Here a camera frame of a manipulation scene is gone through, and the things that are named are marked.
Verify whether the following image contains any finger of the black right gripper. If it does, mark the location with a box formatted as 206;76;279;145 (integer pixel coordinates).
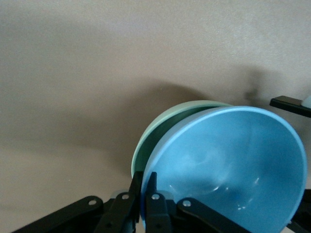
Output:
269;96;311;118

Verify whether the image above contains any blue bowl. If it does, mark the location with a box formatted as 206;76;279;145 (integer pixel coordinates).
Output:
141;105;306;233

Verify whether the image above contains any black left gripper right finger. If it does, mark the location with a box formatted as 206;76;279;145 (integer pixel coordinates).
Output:
144;171;173;233

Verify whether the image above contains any light green bowl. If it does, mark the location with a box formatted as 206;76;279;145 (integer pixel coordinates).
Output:
130;100;234;182

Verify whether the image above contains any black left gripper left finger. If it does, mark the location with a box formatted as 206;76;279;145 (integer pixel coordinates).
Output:
93;170;144;233

